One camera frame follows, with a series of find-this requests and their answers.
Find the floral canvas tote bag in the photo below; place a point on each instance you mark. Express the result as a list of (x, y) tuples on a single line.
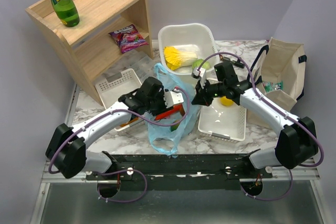
[(281, 61)]

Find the large white plastic tub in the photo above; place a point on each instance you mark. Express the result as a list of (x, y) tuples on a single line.
[(194, 37)]

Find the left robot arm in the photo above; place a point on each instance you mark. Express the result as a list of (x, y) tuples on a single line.
[(68, 148)]

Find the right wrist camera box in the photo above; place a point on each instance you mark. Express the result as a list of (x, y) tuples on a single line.
[(200, 74)]

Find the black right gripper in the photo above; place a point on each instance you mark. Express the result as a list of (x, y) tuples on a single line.
[(203, 93)]

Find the small black tool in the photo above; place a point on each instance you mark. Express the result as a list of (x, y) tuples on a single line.
[(236, 63)]

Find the orange bread slice toy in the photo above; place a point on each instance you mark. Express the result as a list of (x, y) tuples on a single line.
[(130, 122)]

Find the green glass bottle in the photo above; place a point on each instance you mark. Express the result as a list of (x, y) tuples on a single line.
[(66, 11)]

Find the green lime toy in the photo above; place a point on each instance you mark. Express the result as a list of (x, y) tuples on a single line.
[(175, 126)]

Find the green lettuce toy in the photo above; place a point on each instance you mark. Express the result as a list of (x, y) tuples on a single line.
[(200, 63)]

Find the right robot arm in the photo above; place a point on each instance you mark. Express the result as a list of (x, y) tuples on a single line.
[(296, 136)]

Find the green snack packet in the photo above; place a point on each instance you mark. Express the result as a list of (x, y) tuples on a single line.
[(271, 86)]

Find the clear plastic organizer box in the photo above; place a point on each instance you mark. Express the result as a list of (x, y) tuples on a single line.
[(140, 62)]

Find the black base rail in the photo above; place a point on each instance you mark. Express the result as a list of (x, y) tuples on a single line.
[(184, 172)]

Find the pink candy bag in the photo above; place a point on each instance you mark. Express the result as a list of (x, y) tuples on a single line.
[(128, 38)]

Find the red chili pepper toy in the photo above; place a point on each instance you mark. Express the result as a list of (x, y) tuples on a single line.
[(176, 109)]

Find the light blue plastic grocery bag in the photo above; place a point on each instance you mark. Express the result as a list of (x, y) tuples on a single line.
[(160, 137)]

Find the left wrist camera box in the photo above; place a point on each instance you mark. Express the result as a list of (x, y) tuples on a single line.
[(172, 98)]

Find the wooden shelf unit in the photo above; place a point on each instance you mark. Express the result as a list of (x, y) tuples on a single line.
[(87, 50)]

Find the yellow cabbage toy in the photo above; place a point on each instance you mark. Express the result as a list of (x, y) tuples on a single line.
[(175, 58)]

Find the yellow lemon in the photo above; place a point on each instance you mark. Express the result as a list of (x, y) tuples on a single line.
[(226, 102)]

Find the white perforated plastic basket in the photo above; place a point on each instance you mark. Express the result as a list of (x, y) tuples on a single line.
[(224, 122)]

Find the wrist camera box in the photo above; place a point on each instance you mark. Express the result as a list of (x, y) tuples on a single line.
[(200, 74), (172, 98)]

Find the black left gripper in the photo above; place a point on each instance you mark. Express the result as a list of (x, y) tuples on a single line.
[(161, 103)]

